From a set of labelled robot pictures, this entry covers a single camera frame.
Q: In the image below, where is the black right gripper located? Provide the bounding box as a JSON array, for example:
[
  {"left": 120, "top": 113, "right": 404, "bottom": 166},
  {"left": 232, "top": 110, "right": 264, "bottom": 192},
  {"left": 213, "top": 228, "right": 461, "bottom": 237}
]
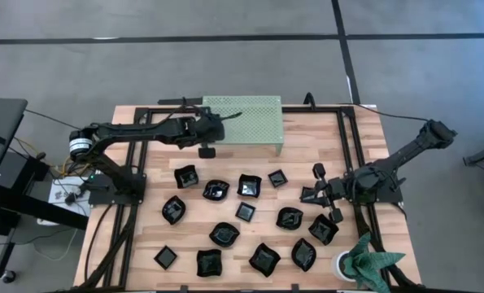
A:
[{"left": 299, "top": 162, "right": 355, "bottom": 225}]

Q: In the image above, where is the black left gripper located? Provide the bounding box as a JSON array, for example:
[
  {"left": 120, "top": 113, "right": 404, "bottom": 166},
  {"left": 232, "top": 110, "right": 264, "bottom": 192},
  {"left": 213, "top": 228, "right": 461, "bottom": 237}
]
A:
[{"left": 176, "top": 109, "right": 243, "bottom": 160}]

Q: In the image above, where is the black small square mini plate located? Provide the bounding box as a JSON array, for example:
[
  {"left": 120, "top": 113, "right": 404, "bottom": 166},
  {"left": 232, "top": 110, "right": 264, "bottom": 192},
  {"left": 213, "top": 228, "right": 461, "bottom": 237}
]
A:
[
  {"left": 267, "top": 168, "right": 290, "bottom": 189},
  {"left": 153, "top": 245, "right": 178, "bottom": 270},
  {"left": 235, "top": 201, "right": 257, "bottom": 223}
]

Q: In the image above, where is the green perforated metal shelf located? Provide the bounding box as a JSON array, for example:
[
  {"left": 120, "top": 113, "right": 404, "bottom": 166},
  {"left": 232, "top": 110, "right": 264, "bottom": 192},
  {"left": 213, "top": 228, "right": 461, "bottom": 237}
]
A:
[{"left": 200, "top": 95, "right": 286, "bottom": 156}]

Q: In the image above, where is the black flat bar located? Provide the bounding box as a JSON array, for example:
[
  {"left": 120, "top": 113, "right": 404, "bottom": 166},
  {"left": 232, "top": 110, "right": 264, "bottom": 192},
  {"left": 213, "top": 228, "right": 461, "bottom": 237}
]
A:
[{"left": 157, "top": 96, "right": 205, "bottom": 106}]

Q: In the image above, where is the white plant pot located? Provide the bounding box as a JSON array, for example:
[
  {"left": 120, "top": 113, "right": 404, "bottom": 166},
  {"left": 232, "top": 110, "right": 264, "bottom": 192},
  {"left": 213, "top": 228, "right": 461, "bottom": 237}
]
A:
[{"left": 331, "top": 250, "right": 359, "bottom": 282}]

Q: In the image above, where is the green artificial plant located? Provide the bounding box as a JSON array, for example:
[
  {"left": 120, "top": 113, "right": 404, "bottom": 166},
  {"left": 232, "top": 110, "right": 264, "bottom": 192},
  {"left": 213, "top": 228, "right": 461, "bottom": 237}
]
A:
[{"left": 342, "top": 231, "right": 407, "bottom": 293}]

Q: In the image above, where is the white power strip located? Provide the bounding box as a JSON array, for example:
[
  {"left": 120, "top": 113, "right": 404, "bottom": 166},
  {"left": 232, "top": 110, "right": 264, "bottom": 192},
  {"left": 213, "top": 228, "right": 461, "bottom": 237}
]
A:
[{"left": 47, "top": 175, "right": 92, "bottom": 216}]

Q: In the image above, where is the black desk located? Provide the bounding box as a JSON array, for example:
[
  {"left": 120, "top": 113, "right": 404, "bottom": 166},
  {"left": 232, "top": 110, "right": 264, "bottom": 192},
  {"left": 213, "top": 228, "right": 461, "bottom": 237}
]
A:
[{"left": 0, "top": 96, "right": 90, "bottom": 282}]

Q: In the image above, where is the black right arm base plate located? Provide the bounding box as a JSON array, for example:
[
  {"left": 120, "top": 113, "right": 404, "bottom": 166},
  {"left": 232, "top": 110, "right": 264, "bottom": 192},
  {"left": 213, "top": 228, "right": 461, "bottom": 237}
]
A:
[{"left": 349, "top": 173, "right": 404, "bottom": 204}]

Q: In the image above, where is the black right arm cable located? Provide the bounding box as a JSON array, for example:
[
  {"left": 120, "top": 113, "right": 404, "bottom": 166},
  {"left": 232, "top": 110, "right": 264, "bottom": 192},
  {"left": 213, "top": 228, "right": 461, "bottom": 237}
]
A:
[{"left": 303, "top": 92, "right": 429, "bottom": 123}]

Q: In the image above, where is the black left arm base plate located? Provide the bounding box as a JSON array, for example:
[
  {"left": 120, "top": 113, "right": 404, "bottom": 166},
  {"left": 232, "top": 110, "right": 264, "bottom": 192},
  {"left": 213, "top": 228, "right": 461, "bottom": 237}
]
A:
[{"left": 87, "top": 173, "right": 148, "bottom": 207}]

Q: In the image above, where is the yellow cable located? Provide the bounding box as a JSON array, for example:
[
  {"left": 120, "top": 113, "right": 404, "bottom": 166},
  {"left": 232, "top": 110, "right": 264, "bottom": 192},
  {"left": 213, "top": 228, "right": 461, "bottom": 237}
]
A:
[{"left": 15, "top": 137, "right": 84, "bottom": 177}]

